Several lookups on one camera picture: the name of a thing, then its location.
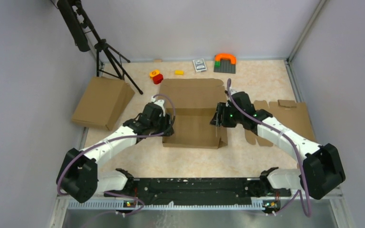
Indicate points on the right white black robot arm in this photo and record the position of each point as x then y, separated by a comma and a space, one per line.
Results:
320, 166

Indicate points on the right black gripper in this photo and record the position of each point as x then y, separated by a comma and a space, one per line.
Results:
219, 119

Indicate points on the flat cardboard sheet right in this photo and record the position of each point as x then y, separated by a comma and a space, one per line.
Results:
292, 114

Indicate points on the small yellow block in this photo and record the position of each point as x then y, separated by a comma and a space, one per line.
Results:
179, 72

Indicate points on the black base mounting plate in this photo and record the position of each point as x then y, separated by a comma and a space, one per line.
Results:
198, 191

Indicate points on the large cardboard box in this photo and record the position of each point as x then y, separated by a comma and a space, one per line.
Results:
194, 103

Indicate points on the grey plate with orange arch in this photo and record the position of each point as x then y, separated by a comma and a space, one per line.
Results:
225, 63

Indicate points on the folded cardboard box left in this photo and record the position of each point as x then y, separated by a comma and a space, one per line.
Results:
102, 103

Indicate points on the aluminium frame rail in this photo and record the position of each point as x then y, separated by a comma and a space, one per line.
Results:
109, 212

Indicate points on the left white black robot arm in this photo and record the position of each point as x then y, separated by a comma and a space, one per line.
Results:
79, 177

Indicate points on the red yellow toy block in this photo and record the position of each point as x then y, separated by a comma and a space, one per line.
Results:
156, 76

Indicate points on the playing card deck box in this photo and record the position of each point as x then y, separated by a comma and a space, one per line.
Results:
199, 65

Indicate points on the small wooden block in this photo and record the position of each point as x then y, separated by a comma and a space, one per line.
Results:
158, 60

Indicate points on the black tripod stand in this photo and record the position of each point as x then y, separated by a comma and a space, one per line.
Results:
87, 39

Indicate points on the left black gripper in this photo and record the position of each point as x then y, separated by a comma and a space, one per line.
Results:
166, 120

